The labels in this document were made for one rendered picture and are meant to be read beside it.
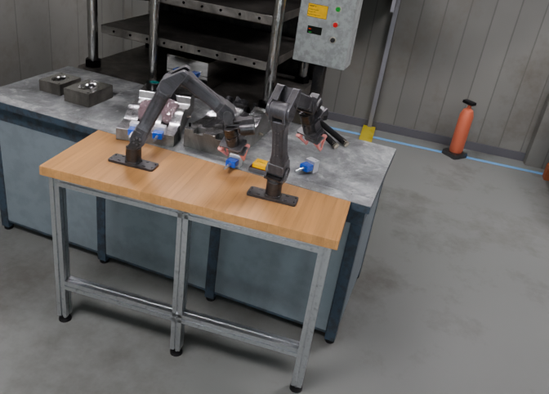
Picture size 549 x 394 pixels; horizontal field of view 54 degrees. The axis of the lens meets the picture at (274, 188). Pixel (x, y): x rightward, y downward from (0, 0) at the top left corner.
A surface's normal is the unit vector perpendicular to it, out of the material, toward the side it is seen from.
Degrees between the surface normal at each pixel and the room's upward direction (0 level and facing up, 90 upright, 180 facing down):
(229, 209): 0
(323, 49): 90
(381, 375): 0
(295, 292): 90
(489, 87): 90
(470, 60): 90
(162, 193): 0
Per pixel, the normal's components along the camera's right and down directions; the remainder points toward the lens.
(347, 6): -0.34, 0.40
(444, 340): 0.13, -0.88
